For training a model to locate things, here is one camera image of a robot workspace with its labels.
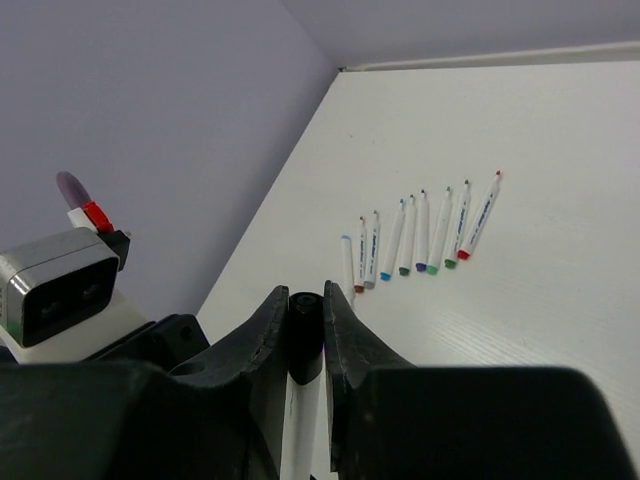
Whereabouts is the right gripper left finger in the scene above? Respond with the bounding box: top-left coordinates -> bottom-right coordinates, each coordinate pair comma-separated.
170,286 -> 289,479

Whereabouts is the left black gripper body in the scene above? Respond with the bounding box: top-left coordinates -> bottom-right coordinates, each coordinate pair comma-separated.
86,314 -> 210,372

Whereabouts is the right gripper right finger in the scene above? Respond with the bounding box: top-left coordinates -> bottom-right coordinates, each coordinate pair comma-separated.
323,280 -> 414,473

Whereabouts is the black pen cap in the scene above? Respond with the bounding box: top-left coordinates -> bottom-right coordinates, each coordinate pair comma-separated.
286,292 -> 324,385

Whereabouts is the light blue marker pen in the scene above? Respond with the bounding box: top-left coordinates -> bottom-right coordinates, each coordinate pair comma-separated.
380,199 -> 405,281

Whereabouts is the black marker pen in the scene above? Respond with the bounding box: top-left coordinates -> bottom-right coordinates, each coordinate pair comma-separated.
280,376 -> 320,480

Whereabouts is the pink cap blue marker pen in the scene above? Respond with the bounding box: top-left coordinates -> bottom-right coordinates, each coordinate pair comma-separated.
341,234 -> 355,306

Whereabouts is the dark green marker pen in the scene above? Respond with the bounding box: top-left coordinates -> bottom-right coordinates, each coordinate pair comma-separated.
399,195 -> 416,276

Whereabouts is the teal green marker pen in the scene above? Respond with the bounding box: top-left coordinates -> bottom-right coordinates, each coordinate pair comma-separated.
426,186 -> 452,275

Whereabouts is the dark red marker pen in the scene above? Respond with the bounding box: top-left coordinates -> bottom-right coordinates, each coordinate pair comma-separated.
354,216 -> 367,293

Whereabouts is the grey green marker pen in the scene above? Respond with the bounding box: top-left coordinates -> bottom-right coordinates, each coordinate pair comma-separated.
364,210 -> 381,290

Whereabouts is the dark blue marker pen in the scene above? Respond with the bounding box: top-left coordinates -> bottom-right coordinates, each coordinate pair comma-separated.
415,190 -> 430,272

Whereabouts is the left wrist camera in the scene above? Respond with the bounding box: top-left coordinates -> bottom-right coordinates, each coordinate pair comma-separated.
1,227 -> 148,364

